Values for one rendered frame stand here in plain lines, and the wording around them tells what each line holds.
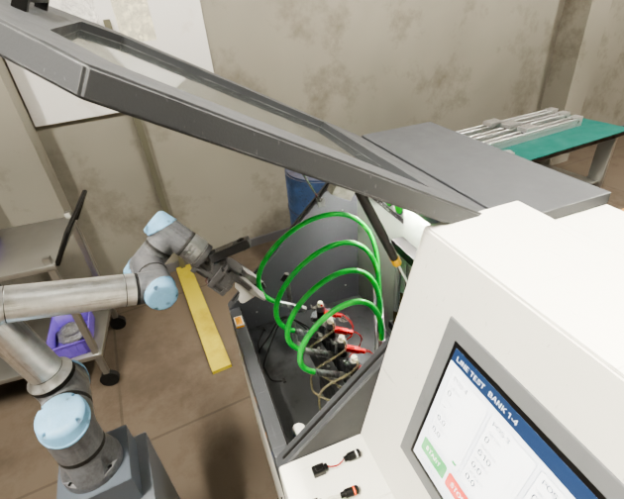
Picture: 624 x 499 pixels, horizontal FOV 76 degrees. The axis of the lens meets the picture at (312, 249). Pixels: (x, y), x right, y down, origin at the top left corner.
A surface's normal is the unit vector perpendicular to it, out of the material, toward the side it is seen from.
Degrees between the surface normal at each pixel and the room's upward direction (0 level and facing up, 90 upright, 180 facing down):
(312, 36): 90
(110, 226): 90
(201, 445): 0
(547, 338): 76
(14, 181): 90
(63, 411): 7
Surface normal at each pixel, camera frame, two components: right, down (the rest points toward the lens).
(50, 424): -0.01, -0.77
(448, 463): -0.92, 0.04
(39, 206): 0.44, 0.46
